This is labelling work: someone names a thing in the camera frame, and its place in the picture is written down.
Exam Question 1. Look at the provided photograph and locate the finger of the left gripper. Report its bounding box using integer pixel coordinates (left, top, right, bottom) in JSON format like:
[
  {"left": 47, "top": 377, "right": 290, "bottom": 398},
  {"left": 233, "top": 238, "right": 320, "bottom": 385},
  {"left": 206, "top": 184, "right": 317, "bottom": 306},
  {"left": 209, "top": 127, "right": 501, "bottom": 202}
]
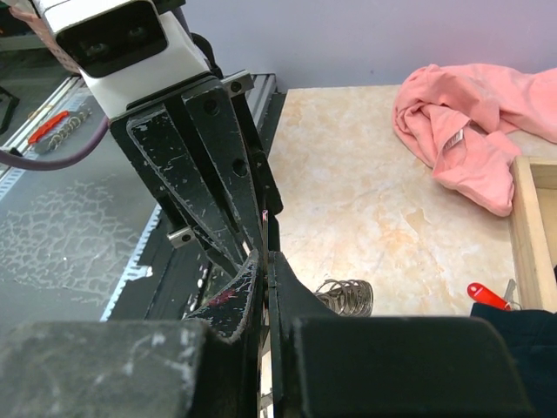
[
  {"left": 125, "top": 110, "right": 246, "bottom": 268},
  {"left": 182, "top": 85, "right": 263, "bottom": 250}
]

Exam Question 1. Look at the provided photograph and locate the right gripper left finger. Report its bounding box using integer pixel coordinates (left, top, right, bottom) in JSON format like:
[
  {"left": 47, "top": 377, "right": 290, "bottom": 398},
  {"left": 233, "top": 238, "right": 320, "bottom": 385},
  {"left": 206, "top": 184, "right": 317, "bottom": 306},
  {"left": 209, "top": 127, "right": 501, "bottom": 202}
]
[{"left": 187, "top": 250, "right": 261, "bottom": 417}]

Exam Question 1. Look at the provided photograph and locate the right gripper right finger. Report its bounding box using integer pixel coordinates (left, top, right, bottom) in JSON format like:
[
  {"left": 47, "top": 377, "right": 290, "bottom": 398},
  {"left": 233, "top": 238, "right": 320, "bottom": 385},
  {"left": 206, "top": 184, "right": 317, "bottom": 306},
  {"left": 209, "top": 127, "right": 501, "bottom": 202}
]
[{"left": 269, "top": 252, "right": 346, "bottom": 417}]

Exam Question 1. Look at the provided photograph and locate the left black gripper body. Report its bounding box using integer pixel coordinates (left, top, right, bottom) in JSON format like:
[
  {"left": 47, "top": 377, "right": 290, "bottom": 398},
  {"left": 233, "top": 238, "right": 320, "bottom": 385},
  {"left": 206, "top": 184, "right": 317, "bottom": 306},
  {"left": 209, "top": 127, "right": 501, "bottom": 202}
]
[{"left": 111, "top": 71, "right": 283, "bottom": 248}]

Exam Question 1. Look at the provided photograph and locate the red clip tool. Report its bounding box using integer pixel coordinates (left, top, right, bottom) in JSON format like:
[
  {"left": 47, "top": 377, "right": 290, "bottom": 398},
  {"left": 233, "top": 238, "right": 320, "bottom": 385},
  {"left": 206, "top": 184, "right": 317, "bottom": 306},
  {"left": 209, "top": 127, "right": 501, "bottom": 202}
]
[{"left": 27, "top": 111, "right": 70, "bottom": 145}]

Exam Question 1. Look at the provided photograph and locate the red key tag left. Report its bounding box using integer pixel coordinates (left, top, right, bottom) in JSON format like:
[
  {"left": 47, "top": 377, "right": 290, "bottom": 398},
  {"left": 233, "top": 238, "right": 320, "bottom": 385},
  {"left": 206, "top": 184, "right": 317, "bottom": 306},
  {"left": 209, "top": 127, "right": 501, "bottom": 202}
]
[{"left": 466, "top": 282, "right": 512, "bottom": 311}]

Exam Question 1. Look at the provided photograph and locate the pink cloth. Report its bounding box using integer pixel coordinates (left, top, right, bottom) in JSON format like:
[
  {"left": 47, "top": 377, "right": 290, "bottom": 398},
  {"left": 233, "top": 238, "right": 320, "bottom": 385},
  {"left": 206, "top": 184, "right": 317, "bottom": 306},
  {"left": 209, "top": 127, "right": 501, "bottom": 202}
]
[{"left": 392, "top": 64, "right": 556, "bottom": 217}]

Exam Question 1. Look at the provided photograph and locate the small silver key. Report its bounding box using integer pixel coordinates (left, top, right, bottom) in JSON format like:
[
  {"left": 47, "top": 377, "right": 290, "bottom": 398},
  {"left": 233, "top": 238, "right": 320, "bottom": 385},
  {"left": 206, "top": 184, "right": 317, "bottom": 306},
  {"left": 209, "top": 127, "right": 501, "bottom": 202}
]
[{"left": 503, "top": 279, "right": 522, "bottom": 311}]

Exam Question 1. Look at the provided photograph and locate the dark navy vest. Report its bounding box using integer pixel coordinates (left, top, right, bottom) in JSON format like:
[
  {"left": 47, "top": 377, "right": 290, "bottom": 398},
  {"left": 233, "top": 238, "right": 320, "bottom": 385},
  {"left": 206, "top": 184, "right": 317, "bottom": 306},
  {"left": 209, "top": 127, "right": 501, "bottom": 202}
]
[{"left": 471, "top": 303, "right": 556, "bottom": 417}]

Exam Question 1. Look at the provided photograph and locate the wooden clothes rack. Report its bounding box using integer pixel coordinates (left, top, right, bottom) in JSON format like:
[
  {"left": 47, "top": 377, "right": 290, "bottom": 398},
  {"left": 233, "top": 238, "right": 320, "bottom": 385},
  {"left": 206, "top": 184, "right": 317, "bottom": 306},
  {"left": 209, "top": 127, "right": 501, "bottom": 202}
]
[{"left": 510, "top": 156, "right": 556, "bottom": 313}]

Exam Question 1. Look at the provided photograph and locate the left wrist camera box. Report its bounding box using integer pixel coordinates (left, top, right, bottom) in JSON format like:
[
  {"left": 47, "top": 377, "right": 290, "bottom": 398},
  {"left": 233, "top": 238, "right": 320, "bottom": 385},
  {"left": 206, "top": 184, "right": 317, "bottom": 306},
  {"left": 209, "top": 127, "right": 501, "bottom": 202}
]
[{"left": 33, "top": 0, "right": 210, "bottom": 119}]

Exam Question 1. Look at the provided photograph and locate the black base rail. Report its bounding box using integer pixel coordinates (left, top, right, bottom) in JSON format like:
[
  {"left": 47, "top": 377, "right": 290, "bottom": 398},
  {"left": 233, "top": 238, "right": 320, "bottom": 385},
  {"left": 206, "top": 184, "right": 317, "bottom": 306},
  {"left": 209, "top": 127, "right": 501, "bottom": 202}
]
[{"left": 104, "top": 91, "right": 288, "bottom": 323}]

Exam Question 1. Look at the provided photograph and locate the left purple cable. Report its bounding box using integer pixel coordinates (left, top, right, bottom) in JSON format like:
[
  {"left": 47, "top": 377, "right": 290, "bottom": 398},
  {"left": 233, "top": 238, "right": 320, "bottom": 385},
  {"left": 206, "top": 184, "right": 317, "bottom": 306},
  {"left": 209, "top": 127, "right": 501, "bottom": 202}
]
[{"left": 0, "top": 115, "right": 110, "bottom": 172}]

